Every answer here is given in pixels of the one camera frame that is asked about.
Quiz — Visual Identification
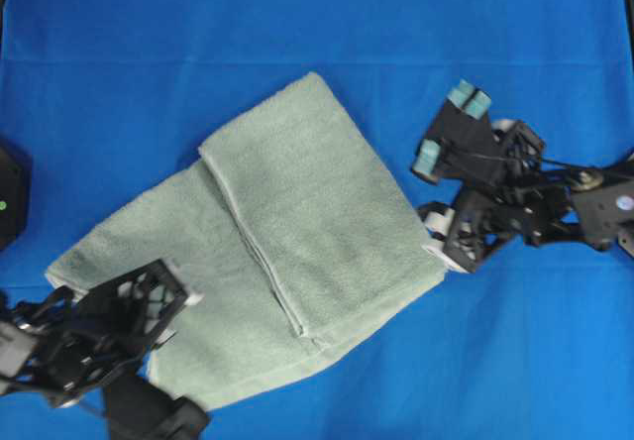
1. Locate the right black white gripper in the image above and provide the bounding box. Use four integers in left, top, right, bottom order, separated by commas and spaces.
410, 79, 578, 273

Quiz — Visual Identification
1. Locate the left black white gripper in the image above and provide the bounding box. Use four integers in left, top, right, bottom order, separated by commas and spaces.
29, 260, 211, 439

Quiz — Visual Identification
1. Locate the sage green bath towel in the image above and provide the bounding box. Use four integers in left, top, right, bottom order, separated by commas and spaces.
46, 72, 446, 410

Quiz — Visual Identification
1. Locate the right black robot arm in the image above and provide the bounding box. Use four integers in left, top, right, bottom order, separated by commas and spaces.
411, 80, 633, 273

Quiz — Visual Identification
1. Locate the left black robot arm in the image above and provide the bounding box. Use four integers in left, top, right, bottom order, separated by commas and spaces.
1, 260, 211, 439

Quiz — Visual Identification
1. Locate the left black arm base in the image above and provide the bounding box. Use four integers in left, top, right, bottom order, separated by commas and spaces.
1, 136, 33, 251

